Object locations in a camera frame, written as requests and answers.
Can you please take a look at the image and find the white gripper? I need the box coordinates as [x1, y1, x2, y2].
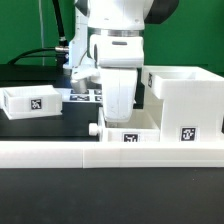
[100, 68, 138, 122]

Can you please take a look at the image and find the white front drawer box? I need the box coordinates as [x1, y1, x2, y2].
[89, 109, 160, 142]

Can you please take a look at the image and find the white drawer box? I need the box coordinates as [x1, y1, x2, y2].
[89, 109, 160, 142]
[0, 85, 62, 120]

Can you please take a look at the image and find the white drawer cabinet frame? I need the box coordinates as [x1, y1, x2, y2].
[141, 66, 224, 142]

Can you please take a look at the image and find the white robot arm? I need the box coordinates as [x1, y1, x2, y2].
[64, 0, 179, 122]

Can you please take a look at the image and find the white rear drawer box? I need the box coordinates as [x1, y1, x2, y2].
[0, 85, 62, 120]

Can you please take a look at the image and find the printed marker sheet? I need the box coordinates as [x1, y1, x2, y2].
[56, 87, 104, 104]

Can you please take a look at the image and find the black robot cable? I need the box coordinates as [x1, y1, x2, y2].
[7, 0, 70, 66]

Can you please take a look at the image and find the white L-shaped fence wall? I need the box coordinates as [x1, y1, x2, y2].
[0, 141, 224, 168]

